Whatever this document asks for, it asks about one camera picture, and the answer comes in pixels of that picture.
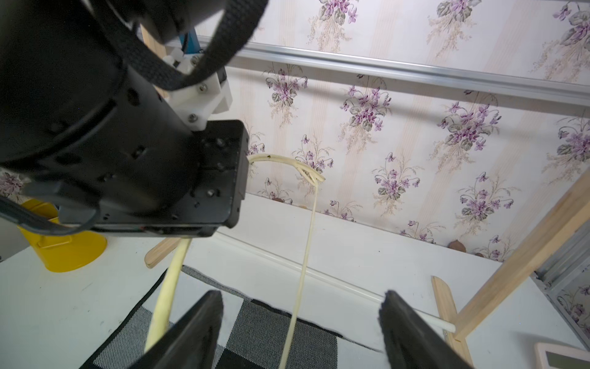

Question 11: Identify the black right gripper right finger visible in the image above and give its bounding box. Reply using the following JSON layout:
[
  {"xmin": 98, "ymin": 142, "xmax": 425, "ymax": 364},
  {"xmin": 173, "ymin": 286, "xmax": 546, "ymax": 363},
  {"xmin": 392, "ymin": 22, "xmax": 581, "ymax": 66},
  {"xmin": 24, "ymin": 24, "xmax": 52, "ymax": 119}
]
[{"xmin": 379, "ymin": 290, "xmax": 470, "ymax": 369}]

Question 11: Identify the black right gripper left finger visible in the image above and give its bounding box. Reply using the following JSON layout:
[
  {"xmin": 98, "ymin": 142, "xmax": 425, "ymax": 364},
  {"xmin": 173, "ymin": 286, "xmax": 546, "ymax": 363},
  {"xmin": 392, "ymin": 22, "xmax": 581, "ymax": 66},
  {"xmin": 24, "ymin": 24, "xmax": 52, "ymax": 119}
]
[{"xmin": 132, "ymin": 290, "xmax": 224, "ymax": 368}]

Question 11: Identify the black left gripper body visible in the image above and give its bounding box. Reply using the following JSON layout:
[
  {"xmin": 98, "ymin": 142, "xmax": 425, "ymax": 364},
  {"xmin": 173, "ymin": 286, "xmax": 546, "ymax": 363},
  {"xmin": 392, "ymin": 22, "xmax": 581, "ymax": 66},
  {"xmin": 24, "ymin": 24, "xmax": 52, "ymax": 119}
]
[{"xmin": 1, "ymin": 72, "xmax": 248, "ymax": 238}]

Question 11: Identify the black white checkered scarf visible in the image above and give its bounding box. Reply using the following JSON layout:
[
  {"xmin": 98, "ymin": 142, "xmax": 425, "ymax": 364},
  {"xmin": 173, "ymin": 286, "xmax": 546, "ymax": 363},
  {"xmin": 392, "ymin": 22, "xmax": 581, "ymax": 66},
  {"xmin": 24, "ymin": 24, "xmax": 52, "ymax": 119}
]
[{"xmin": 83, "ymin": 266, "xmax": 389, "ymax": 368}]

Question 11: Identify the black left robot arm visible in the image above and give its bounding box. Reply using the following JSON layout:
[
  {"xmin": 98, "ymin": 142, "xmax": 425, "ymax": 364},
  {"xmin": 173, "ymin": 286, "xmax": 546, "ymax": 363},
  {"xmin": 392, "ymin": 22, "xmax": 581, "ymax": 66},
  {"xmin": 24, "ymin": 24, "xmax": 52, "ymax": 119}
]
[{"xmin": 1, "ymin": 1, "xmax": 267, "ymax": 238}]

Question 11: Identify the yellow pencil cup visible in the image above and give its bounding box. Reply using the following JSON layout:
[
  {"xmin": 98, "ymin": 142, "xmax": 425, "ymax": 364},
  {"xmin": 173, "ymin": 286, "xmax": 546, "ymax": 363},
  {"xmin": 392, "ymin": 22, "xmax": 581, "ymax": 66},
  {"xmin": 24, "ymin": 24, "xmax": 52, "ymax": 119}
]
[{"xmin": 18, "ymin": 227, "xmax": 108, "ymax": 273}]

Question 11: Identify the pink calculator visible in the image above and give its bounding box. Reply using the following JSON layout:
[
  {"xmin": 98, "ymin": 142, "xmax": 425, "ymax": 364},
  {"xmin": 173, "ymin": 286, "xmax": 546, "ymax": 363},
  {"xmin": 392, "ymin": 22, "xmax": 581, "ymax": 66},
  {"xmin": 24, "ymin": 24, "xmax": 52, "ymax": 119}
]
[{"xmin": 535, "ymin": 343, "xmax": 590, "ymax": 369}]

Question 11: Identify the wooden clothes rack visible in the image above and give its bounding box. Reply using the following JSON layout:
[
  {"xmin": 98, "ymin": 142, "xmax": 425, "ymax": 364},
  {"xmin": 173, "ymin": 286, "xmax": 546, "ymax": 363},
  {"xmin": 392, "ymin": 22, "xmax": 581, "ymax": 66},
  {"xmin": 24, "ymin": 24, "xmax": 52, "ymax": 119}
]
[{"xmin": 140, "ymin": 25, "xmax": 590, "ymax": 365}]

